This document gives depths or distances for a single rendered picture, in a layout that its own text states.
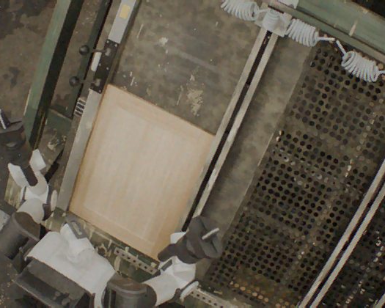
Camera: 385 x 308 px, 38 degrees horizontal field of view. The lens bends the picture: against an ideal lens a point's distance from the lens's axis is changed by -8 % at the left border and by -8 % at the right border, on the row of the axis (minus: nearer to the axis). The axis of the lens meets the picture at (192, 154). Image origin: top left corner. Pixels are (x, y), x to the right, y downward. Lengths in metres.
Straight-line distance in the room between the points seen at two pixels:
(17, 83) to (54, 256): 2.17
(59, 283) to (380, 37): 1.22
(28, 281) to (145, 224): 0.66
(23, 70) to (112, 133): 1.83
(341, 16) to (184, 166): 0.79
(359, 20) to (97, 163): 1.12
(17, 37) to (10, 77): 0.35
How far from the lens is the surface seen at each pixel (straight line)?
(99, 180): 2.28
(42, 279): 1.79
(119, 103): 2.14
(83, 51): 2.01
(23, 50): 4.03
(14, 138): 1.81
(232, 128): 1.96
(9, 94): 3.84
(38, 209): 2.07
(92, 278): 1.82
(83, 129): 2.22
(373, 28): 1.79
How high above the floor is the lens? 3.10
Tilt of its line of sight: 61 degrees down
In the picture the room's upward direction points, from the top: 9 degrees clockwise
